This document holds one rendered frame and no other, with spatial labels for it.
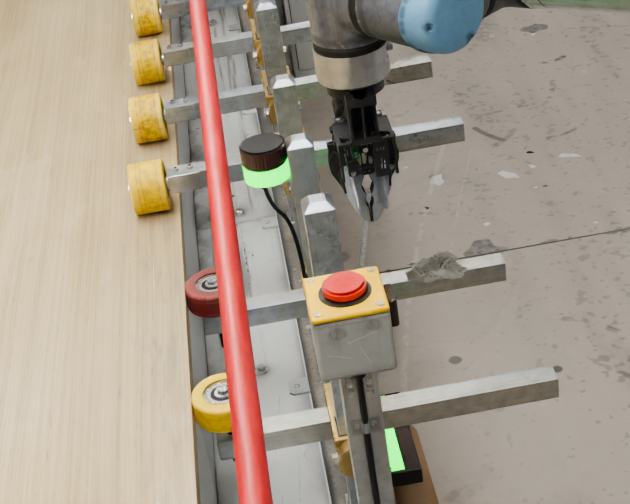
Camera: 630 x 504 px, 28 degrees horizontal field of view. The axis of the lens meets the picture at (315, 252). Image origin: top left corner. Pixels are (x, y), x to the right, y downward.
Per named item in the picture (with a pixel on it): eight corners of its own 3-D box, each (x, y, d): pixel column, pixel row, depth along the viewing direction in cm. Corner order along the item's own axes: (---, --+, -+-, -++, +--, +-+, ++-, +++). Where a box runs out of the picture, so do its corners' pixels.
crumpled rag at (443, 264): (460, 251, 181) (459, 237, 180) (471, 276, 176) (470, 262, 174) (400, 262, 181) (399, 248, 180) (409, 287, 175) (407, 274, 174)
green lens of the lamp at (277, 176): (287, 161, 166) (285, 147, 164) (292, 183, 160) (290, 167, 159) (243, 169, 165) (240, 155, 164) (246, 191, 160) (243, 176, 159)
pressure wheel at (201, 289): (251, 324, 184) (237, 259, 178) (255, 356, 177) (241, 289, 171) (197, 334, 184) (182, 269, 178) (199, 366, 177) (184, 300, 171)
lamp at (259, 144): (305, 267, 174) (282, 129, 163) (310, 289, 169) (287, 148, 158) (264, 275, 174) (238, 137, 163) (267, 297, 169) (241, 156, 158)
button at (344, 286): (364, 281, 114) (362, 266, 113) (371, 305, 111) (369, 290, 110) (321, 289, 114) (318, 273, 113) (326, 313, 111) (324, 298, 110)
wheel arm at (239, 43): (403, 19, 240) (401, 1, 238) (407, 25, 237) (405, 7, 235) (146, 64, 239) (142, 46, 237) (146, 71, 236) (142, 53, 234)
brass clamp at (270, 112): (295, 91, 221) (291, 64, 219) (304, 123, 210) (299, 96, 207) (261, 97, 221) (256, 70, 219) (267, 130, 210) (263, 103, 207)
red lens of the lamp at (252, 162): (285, 144, 164) (282, 130, 163) (289, 165, 159) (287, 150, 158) (239, 152, 164) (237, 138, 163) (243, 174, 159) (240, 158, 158)
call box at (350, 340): (385, 332, 119) (376, 263, 115) (398, 376, 113) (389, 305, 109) (313, 345, 119) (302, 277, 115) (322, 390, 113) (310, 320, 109)
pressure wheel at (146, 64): (155, 29, 235) (160, 64, 231) (162, 54, 242) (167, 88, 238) (124, 35, 235) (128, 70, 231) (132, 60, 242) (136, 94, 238)
